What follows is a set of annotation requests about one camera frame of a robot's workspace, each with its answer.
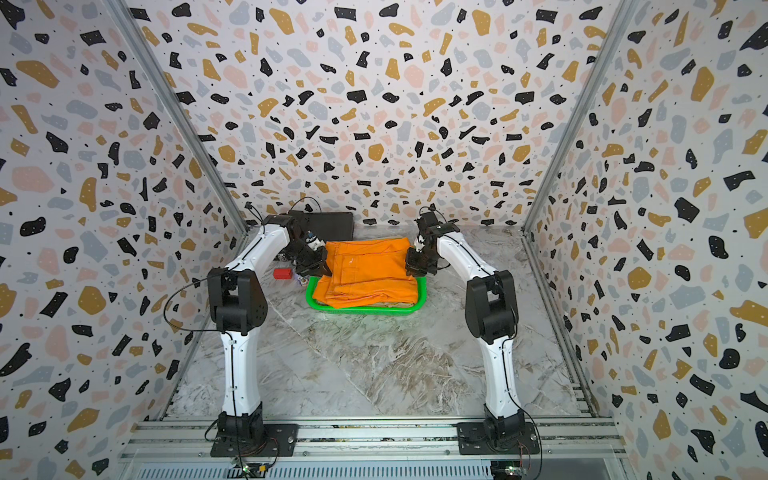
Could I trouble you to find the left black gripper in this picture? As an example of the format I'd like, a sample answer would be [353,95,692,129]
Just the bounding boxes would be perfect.
[284,242,333,276]

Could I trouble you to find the orange pants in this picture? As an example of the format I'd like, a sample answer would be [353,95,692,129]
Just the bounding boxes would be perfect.
[312,238,419,309]

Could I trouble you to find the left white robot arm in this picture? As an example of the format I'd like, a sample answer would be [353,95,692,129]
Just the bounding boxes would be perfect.
[206,214,332,451]

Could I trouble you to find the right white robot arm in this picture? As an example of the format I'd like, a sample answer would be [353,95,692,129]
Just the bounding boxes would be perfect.
[405,208,531,451]

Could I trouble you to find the green plastic basket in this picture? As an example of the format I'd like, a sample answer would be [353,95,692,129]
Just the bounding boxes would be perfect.
[305,277,428,317]

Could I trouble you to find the small red box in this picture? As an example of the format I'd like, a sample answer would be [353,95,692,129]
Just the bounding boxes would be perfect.
[273,267,294,280]

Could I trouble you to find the black electronics box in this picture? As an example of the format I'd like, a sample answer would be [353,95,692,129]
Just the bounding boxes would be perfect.
[290,211,354,242]

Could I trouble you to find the small circuit board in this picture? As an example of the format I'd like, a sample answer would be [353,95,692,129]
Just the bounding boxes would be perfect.
[231,459,274,479]

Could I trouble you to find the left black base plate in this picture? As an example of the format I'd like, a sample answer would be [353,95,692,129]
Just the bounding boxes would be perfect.
[210,423,298,458]

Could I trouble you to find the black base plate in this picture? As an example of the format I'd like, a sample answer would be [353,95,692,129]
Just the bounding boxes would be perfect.
[456,422,541,456]
[210,423,298,458]

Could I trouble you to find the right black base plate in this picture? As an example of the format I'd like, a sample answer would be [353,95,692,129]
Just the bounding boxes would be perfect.
[456,422,541,456]

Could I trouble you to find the left aluminium corner post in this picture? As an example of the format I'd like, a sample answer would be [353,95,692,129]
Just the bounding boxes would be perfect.
[104,0,248,234]

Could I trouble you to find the aluminium corner post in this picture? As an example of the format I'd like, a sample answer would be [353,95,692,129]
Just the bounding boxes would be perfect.
[521,0,639,234]
[104,0,248,234]

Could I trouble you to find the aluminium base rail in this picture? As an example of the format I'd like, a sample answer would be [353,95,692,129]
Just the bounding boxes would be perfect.
[118,417,634,479]

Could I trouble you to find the right aluminium corner post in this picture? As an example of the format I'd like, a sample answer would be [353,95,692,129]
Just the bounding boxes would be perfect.
[521,0,639,234]

